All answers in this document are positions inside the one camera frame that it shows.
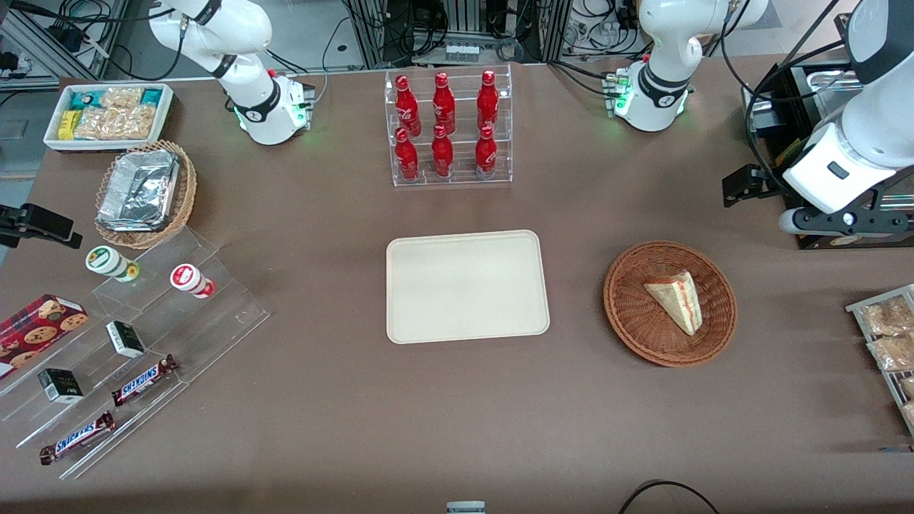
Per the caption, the steel food pan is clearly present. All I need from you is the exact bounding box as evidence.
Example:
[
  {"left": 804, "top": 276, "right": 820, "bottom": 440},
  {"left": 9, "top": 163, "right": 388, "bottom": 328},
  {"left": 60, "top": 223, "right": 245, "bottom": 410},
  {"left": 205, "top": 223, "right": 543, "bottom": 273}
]
[{"left": 808, "top": 64, "right": 863, "bottom": 121}]

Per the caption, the black looped cable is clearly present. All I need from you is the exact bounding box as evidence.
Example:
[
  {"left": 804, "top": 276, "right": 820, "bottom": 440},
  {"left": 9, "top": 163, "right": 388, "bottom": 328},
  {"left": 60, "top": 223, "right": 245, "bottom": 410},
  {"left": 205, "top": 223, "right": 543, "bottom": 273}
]
[{"left": 617, "top": 479, "right": 723, "bottom": 514}]

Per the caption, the red cookie box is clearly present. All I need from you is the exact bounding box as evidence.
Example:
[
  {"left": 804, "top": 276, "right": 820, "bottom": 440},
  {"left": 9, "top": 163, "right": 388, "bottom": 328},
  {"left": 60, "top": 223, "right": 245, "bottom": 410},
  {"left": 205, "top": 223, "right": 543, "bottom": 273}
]
[{"left": 0, "top": 293, "right": 90, "bottom": 380}]

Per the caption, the cream plastic serving tray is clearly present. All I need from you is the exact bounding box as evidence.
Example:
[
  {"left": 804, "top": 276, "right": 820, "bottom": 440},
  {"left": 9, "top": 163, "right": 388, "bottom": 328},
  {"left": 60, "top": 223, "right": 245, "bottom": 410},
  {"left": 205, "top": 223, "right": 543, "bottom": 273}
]
[{"left": 386, "top": 229, "right": 551, "bottom": 345}]

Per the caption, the brown round wicker basket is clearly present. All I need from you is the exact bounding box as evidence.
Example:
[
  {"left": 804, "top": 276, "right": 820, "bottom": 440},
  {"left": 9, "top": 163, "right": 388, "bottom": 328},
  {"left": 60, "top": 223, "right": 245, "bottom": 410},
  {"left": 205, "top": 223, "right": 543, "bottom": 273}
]
[{"left": 603, "top": 241, "right": 738, "bottom": 368}]

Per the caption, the clear acrylic bottle rack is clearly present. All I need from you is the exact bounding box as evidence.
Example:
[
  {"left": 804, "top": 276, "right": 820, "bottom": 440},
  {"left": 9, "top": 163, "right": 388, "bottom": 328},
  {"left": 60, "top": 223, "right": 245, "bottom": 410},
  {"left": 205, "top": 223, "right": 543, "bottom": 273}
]
[{"left": 383, "top": 64, "right": 514, "bottom": 188}]

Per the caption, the clear acrylic step display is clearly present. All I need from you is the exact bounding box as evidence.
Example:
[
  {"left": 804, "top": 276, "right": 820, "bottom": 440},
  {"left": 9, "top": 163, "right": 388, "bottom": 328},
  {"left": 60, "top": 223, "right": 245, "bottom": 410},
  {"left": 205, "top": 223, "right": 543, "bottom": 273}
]
[{"left": 0, "top": 226, "right": 271, "bottom": 481}]

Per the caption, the black power adapter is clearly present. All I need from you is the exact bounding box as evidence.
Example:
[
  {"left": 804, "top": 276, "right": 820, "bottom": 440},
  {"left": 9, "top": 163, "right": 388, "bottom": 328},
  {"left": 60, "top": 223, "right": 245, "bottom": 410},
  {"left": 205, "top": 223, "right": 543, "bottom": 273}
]
[{"left": 49, "top": 24, "right": 88, "bottom": 52}]

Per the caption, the light tan wicker basket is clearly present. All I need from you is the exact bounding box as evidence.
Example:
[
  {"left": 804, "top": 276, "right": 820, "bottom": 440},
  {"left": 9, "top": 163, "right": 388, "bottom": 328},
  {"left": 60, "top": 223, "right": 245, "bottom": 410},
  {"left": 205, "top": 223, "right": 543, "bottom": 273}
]
[{"left": 94, "top": 139, "right": 198, "bottom": 250}]

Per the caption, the red lid yogurt cup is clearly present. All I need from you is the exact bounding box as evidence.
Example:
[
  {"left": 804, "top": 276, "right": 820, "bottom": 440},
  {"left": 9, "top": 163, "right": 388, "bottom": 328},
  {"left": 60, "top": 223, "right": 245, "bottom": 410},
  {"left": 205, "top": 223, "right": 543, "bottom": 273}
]
[{"left": 169, "top": 263, "right": 216, "bottom": 299}]

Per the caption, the small black white box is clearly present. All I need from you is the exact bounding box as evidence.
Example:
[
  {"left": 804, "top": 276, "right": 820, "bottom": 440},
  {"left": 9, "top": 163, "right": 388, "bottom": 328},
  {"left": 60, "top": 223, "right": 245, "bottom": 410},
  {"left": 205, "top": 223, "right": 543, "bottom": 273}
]
[
  {"left": 105, "top": 320, "right": 146, "bottom": 359},
  {"left": 36, "top": 368, "right": 85, "bottom": 405}
]

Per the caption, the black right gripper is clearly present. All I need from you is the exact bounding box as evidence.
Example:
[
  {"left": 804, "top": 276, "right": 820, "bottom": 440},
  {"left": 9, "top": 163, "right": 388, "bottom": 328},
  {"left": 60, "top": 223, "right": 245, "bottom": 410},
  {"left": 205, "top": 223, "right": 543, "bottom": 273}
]
[{"left": 0, "top": 203, "right": 84, "bottom": 251}]

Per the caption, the triangular sandwich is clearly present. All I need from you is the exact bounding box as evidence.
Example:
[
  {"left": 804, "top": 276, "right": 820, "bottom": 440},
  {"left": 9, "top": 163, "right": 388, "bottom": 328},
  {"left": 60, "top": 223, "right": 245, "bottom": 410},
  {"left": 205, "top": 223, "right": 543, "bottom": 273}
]
[{"left": 643, "top": 270, "right": 704, "bottom": 337}]

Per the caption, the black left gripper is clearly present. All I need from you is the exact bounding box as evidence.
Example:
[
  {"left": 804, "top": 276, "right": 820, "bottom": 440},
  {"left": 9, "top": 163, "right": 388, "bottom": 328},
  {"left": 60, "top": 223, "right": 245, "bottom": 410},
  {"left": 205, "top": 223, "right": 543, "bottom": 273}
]
[{"left": 722, "top": 164, "right": 787, "bottom": 208}]

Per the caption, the aluminium foil container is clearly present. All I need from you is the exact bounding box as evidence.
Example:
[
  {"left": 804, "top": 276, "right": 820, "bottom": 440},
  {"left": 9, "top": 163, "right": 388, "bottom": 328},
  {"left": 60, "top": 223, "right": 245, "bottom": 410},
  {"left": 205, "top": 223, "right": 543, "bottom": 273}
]
[{"left": 96, "top": 148, "right": 181, "bottom": 233}]

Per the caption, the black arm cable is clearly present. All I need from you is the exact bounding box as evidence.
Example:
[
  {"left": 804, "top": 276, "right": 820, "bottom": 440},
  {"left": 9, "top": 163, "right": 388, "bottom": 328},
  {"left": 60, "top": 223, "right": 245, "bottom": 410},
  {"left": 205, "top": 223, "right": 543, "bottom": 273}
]
[{"left": 718, "top": 0, "right": 843, "bottom": 188}]

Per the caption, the black hot food warmer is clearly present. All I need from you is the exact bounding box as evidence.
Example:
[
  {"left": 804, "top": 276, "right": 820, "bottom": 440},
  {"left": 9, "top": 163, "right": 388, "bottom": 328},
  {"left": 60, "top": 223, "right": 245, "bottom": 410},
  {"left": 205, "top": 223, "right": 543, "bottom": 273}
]
[{"left": 743, "top": 60, "right": 914, "bottom": 251}]

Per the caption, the clear bag of crackers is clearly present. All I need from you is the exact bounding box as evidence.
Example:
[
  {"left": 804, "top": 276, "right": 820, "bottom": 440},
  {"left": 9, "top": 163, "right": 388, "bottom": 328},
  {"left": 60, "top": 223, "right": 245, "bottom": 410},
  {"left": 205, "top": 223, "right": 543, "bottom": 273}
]
[
  {"left": 74, "top": 107, "right": 115, "bottom": 141},
  {"left": 107, "top": 105, "right": 159, "bottom": 141},
  {"left": 99, "top": 86, "right": 144, "bottom": 110}
]

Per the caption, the red cola bottle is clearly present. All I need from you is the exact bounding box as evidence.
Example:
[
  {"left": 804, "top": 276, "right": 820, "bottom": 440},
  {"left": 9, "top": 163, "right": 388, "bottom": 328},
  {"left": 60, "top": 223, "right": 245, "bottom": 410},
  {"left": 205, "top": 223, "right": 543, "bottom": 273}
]
[
  {"left": 476, "top": 69, "right": 500, "bottom": 131},
  {"left": 432, "top": 71, "right": 457, "bottom": 136},
  {"left": 393, "top": 127, "right": 421, "bottom": 181},
  {"left": 431, "top": 124, "right": 455, "bottom": 178},
  {"left": 394, "top": 75, "right": 423, "bottom": 137},
  {"left": 474, "top": 125, "right": 498, "bottom": 180}
]

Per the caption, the green lid yogurt cup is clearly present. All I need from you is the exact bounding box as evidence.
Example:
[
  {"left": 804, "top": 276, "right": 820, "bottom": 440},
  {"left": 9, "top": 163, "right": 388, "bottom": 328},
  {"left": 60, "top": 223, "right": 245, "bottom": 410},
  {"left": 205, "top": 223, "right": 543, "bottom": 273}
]
[{"left": 85, "top": 245, "right": 141, "bottom": 284}]

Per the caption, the white rectangular snack bin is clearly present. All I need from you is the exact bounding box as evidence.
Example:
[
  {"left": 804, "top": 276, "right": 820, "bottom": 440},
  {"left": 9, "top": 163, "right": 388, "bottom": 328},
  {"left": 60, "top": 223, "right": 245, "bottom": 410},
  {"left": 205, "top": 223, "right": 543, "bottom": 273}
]
[{"left": 43, "top": 82, "right": 175, "bottom": 153}]

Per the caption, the brown Snickers bar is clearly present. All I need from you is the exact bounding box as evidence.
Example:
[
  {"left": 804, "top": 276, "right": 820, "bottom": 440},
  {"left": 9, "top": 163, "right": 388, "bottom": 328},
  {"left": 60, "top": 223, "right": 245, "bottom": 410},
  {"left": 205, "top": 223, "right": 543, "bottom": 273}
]
[
  {"left": 39, "top": 410, "right": 116, "bottom": 466},
  {"left": 111, "top": 354, "right": 180, "bottom": 408}
]

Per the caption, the tray of packaged pastries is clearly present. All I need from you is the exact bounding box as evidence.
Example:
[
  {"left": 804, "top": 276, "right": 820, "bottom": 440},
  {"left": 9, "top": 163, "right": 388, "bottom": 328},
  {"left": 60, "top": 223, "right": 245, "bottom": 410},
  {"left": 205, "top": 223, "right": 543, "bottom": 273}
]
[{"left": 845, "top": 283, "right": 914, "bottom": 437}]

